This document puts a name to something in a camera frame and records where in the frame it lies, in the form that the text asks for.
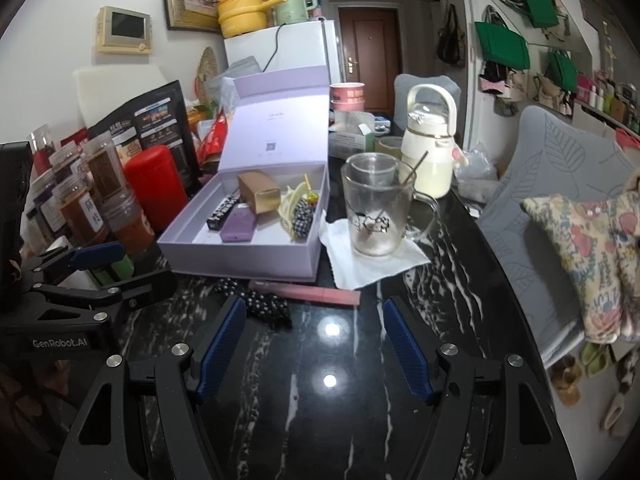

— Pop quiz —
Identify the white board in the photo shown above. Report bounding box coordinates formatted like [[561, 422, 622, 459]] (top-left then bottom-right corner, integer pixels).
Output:
[[72, 65, 169, 129]]

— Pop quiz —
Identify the small purple box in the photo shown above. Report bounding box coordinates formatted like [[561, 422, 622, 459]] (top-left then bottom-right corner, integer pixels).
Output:
[[220, 207, 260, 244]]

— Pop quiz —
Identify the crumpled clear plastic bag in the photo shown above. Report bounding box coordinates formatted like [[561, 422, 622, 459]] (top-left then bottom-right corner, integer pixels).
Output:
[[455, 142, 501, 202]]

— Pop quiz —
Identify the red snack bag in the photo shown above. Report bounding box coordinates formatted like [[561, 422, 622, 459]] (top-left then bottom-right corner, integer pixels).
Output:
[[197, 112, 231, 172]]

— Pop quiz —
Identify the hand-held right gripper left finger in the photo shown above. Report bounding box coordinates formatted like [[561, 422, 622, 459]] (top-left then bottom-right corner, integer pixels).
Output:
[[50, 296, 247, 480]]

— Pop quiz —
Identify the group of clear spice jars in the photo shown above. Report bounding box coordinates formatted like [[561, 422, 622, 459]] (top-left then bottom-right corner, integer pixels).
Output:
[[22, 125, 157, 257]]

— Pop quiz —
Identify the lilac gift box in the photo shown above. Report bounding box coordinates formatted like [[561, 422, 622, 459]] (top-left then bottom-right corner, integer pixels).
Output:
[[156, 65, 331, 283]]

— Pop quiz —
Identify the green electric kettle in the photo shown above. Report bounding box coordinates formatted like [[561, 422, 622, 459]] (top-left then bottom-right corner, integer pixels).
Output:
[[272, 0, 319, 26]]

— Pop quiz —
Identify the black printed tube pack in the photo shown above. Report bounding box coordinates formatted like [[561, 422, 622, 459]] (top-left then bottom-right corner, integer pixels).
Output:
[[206, 195, 244, 233]]

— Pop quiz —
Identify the gold box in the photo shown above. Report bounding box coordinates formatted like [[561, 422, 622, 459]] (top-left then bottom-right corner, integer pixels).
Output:
[[237, 172, 282, 215]]

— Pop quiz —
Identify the clear tape roll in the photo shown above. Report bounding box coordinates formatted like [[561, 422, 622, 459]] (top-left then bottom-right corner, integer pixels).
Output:
[[376, 136, 408, 159]]

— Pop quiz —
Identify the white green carton box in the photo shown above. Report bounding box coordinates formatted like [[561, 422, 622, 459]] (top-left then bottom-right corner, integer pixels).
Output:
[[329, 110, 379, 159]]

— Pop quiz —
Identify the brown door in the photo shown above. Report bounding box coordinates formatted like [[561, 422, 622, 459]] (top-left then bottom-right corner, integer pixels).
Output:
[[337, 5, 402, 113]]

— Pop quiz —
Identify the black power cable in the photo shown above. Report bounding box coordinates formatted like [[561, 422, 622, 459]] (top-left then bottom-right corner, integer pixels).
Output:
[[262, 24, 284, 72]]

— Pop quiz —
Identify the black snack bag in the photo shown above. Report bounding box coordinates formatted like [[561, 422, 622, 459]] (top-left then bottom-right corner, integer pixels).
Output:
[[89, 80, 203, 186]]

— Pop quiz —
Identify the row of bottles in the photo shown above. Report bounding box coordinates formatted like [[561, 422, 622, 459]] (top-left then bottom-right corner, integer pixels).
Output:
[[575, 72, 640, 134]]

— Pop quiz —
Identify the green slipper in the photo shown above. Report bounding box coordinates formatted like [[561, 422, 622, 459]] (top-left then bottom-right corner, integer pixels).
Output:
[[580, 342, 614, 377]]

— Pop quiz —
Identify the woven straw fan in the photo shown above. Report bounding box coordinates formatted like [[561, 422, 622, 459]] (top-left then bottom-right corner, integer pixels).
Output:
[[195, 46, 221, 94]]

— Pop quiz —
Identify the red canister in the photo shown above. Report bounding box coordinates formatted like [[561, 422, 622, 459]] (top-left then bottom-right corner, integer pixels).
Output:
[[123, 145, 190, 233]]

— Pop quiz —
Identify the pink hanging bag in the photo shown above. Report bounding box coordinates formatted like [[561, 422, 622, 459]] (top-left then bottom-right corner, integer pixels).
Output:
[[477, 60, 526, 102]]

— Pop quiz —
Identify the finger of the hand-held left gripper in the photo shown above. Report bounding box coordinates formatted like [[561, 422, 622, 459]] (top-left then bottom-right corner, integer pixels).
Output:
[[15, 270, 178, 328], [22, 241, 126, 286]]

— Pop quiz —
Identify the grey padded chair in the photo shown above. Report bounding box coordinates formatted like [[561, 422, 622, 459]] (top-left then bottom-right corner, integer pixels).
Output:
[[393, 74, 463, 132]]

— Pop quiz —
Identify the stirring stick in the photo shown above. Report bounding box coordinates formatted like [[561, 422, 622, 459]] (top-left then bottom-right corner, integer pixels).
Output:
[[399, 151, 430, 187]]

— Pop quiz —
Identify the grey mailer bag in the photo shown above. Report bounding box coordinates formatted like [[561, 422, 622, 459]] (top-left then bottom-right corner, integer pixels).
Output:
[[207, 57, 264, 97]]

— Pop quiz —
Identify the glass mug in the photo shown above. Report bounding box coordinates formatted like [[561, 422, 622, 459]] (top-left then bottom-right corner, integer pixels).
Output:
[[341, 152, 441, 259]]

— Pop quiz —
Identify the white paper napkin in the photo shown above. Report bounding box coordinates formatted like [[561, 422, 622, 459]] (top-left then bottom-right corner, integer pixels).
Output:
[[320, 217, 432, 291]]

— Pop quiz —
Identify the dark hanging bag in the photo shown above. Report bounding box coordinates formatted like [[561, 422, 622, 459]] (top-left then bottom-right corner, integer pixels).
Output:
[[436, 4, 467, 67]]

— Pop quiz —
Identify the green tote bag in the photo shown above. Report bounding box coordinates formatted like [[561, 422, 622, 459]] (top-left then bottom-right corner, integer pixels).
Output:
[[512, 0, 560, 29], [475, 21, 530, 72], [547, 50, 579, 92]]

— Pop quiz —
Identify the floral cloth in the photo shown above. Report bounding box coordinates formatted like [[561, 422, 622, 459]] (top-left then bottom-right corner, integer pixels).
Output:
[[522, 192, 640, 344]]

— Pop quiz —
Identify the long pink box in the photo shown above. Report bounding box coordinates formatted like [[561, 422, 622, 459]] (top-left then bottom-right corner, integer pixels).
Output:
[[248, 280, 362, 307]]

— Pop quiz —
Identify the brown slipper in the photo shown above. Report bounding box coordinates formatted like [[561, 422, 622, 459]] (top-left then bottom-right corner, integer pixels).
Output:
[[550, 355, 584, 407]]

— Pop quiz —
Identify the black polka dot scrunchie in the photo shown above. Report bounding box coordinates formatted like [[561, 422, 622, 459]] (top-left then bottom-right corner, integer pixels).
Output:
[[215, 277, 294, 331]]

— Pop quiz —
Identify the cream water bottle with handle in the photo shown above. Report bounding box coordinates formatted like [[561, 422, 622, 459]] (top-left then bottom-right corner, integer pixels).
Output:
[[400, 84, 469, 200]]

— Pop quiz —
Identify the pale yellow hair clip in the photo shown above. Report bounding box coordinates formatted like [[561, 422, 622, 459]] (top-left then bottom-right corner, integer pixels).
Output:
[[280, 182, 313, 238]]

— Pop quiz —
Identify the green packet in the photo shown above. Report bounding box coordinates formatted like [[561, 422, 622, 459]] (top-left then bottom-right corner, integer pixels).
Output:
[[92, 255, 134, 282]]

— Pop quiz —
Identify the yellow pot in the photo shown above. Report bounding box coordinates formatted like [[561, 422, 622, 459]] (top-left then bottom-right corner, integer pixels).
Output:
[[216, 0, 288, 39]]

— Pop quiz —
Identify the grey leaf pattern chair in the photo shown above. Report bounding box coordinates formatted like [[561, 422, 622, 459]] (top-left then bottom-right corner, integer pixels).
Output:
[[475, 105, 640, 367]]

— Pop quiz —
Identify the wall intercom panel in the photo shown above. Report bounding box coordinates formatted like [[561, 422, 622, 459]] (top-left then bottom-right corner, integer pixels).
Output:
[[96, 6, 153, 55]]

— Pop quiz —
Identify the checkered hair scrunchie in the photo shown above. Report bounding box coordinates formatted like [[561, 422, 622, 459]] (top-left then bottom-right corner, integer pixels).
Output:
[[292, 175, 320, 242]]

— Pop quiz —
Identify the white fridge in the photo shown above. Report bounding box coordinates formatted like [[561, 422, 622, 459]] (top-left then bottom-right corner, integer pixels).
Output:
[[223, 20, 337, 86]]

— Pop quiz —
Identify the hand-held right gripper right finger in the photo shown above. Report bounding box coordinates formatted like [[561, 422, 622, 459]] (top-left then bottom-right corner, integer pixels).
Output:
[[382, 296, 576, 480]]

